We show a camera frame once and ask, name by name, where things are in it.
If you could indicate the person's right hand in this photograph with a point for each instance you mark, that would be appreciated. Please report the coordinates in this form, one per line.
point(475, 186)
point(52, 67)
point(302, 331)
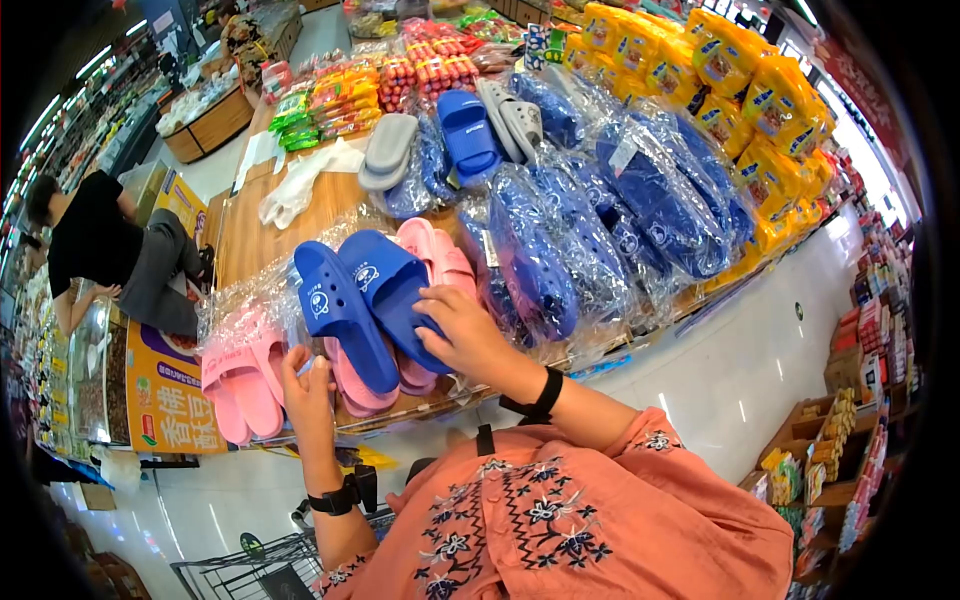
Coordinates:
point(480, 337)

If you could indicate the person's left hand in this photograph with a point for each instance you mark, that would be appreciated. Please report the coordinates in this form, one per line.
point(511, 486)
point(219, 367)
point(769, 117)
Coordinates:
point(311, 420)

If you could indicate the person's left index finger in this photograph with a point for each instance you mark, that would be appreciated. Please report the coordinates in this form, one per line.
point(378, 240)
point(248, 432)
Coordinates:
point(294, 367)

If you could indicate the person's right fingers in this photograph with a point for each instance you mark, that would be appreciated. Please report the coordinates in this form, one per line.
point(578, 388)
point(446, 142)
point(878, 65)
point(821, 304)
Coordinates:
point(439, 298)

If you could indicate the person's right thumb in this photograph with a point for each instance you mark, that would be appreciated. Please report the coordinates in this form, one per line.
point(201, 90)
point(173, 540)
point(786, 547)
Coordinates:
point(431, 345)

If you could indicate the person's left thumb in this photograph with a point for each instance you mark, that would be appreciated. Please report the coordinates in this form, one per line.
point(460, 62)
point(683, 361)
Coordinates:
point(322, 375)

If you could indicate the blue slipper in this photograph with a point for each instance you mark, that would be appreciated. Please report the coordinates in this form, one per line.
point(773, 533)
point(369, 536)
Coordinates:
point(337, 315)
point(386, 289)

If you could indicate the bagged pair of pink slippers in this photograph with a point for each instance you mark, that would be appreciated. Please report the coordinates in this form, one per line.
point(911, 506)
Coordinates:
point(240, 382)

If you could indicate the black wrist band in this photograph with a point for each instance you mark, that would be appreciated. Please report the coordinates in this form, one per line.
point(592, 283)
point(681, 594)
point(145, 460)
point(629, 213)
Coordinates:
point(544, 397)
point(334, 499)

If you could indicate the wooden display table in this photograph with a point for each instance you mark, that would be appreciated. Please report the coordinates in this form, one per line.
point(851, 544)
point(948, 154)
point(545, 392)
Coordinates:
point(251, 240)

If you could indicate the pair of plain grey slippers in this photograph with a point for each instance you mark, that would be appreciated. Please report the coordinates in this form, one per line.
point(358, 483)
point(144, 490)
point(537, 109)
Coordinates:
point(386, 150)

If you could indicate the pair of unbagged blue slippers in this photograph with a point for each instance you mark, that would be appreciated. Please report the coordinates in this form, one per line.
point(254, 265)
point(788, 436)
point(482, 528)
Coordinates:
point(469, 135)

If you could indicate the white plastic bags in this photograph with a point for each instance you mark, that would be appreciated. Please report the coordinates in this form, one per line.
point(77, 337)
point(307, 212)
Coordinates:
point(296, 187)

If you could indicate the pile of bagged blue slippers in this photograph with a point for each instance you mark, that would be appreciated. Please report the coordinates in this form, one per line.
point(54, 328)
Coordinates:
point(600, 217)

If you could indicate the pair of holed grey slippers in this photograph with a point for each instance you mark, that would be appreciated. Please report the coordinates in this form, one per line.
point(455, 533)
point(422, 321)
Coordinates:
point(514, 120)

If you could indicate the metal shopping cart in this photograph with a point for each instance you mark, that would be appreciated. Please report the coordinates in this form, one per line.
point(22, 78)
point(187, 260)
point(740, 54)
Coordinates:
point(262, 566)

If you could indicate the stack of orange yellow packets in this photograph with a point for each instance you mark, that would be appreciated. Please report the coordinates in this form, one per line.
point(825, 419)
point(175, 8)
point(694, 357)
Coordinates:
point(345, 97)

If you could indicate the stack of green packets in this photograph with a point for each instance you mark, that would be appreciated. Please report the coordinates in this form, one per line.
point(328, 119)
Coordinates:
point(292, 120)

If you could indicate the pile of red sausage packs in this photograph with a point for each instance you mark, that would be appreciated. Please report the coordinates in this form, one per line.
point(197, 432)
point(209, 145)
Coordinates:
point(431, 64)

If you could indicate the small cardboard box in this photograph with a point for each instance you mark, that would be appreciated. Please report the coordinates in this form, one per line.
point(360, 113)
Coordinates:
point(97, 496)

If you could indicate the person's body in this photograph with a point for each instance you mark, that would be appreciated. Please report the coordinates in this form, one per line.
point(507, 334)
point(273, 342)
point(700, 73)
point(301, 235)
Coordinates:
point(600, 525)

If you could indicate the round wooden display bin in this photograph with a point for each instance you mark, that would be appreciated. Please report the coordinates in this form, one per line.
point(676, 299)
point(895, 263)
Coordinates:
point(206, 124)

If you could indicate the full shop shelf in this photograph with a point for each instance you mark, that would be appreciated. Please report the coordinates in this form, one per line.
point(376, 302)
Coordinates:
point(862, 390)
point(82, 120)

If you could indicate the pile of yellow snack packets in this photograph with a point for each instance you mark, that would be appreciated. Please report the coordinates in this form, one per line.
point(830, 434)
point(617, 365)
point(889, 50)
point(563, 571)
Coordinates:
point(750, 97)

